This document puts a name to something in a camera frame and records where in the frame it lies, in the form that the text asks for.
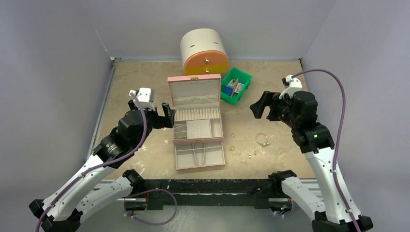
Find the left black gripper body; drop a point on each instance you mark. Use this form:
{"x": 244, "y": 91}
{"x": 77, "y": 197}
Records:
{"x": 152, "y": 120}

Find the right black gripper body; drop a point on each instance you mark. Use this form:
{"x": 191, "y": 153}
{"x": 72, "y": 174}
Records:
{"x": 272, "y": 107}

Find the pink jewelry box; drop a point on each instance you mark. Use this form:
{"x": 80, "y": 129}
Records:
{"x": 198, "y": 130}

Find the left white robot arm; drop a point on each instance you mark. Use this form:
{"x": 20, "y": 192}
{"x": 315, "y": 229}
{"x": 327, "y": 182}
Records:
{"x": 67, "y": 208}

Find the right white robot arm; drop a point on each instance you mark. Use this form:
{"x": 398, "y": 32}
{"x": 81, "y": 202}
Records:
{"x": 335, "y": 211}

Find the red white small box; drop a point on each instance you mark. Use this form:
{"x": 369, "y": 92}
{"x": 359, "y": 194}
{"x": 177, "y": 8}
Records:
{"x": 239, "y": 88}

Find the green plastic bin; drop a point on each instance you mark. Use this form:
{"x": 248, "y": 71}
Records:
{"x": 229, "y": 79}

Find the blue box in bin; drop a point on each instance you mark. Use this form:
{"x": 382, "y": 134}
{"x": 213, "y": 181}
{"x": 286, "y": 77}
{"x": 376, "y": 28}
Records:
{"x": 228, "y": 90}

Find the cream orange drawer cabinet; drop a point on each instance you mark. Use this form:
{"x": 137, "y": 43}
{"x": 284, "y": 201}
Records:
{"x": 202, "y": 52}

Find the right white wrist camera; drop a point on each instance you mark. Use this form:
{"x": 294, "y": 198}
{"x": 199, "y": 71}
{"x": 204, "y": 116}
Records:
{"x": 292, "y": 85}

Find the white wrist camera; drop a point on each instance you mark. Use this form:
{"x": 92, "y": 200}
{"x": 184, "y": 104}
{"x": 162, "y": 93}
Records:
{"x": 292, "y": 85}
{"x": 143, "y": 97}

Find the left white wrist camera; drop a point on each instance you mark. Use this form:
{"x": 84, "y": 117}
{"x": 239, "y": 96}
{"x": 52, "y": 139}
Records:
{"x": 143, "y": 97}

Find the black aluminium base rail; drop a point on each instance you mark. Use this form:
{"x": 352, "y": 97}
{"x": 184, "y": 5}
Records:
{"x": 211, "y": 192}

